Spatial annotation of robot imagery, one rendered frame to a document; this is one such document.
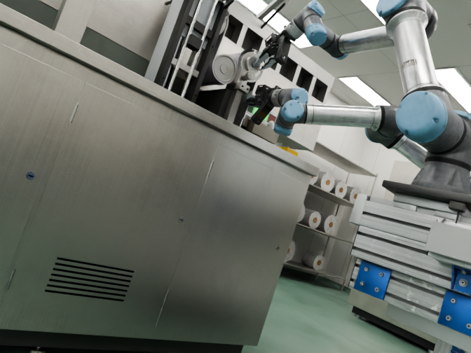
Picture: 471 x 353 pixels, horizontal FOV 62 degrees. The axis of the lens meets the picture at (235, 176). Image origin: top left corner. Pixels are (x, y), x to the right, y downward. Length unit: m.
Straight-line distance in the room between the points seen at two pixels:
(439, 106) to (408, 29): 0.30
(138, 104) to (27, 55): 0.32
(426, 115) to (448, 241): 0.31
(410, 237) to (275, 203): 0.65
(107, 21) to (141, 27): 0.15
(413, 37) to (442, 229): 0.55
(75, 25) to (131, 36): 0.41
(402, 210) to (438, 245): 0.20
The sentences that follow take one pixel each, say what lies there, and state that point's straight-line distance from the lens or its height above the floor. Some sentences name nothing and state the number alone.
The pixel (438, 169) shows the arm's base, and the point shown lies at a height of 0.88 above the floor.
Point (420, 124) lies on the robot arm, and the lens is 1.07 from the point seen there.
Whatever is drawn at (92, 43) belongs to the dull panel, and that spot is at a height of 1.09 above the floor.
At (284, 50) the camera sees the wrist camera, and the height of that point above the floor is 1.30.
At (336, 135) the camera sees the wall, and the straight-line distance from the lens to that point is 6.45.
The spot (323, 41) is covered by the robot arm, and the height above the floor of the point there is 1.33.
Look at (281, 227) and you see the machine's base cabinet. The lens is 1.67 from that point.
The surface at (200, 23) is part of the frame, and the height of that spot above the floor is 1.23.
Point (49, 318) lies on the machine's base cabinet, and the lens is 1.33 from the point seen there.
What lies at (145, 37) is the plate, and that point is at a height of 1.23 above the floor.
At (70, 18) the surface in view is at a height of 1.06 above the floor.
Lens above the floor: 0.60
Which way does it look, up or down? 5 degrees up
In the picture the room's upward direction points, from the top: 19 degrees clockwise
